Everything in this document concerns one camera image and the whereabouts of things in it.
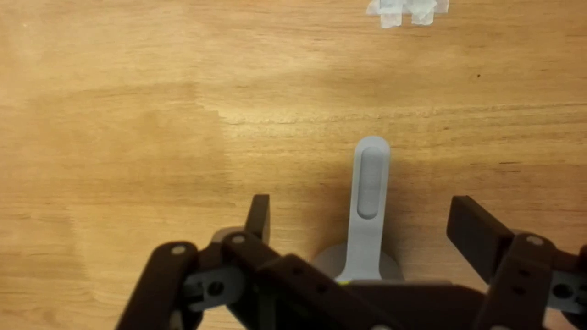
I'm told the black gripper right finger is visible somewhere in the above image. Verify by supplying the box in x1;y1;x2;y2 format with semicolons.
445;195;587;330

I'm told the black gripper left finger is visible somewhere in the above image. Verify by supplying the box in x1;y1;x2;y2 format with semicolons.
115;193;381;330

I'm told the small grey pot with handle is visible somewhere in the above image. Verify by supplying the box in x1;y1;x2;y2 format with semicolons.
310;135;405;287

